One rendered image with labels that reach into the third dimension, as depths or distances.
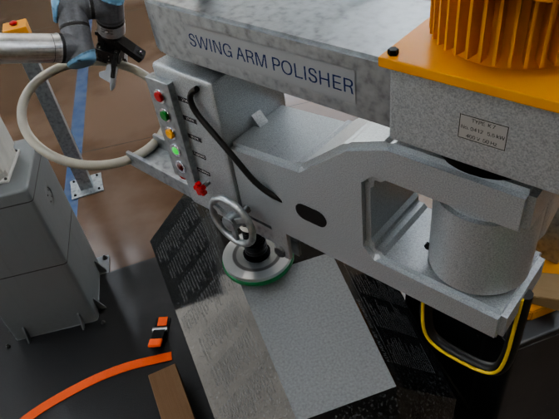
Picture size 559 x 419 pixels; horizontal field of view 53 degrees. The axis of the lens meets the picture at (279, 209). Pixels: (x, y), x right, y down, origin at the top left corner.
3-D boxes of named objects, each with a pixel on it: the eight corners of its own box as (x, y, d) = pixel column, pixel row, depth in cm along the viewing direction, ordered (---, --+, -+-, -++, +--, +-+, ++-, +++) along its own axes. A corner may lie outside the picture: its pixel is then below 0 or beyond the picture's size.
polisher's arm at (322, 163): (532, 308, 123) (586, 120, 90) (485, 386, 111) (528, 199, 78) (277, 193, 163) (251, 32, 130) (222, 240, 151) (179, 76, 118)
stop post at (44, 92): (101, 173, 368) (32, 12, 296) (104, 190, 353) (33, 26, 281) (70, 182, 365) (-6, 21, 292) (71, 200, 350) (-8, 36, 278)
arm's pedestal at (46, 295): (5, 353, 267) (-96, 224, 211) (18, 278, 304) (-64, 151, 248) (109, 327, 272) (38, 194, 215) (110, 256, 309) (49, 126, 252)
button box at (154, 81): (202, 178, 144) (175, 79, 125) (195, 184, 142) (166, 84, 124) (181, 168, 148) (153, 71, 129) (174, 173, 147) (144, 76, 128)
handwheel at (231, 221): (282, 234, 140) (274, 189, 130) (255, 258, 135) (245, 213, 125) (239, 212, 148) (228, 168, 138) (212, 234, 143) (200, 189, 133)
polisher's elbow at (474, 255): (450, 215, 121) (458, 140, 108) (543, 247, 111) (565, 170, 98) (410, 273, 110) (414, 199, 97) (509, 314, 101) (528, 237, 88)
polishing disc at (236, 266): (303, 267, 166) (302, 264, 165) (234, 292, 162) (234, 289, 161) (278, 223, 181) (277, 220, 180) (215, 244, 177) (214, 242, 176)
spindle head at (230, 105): (345, 210, 148) (337, 54, 118) (293, 262, 136) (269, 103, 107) (245, 167, 167) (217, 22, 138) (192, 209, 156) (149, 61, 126)
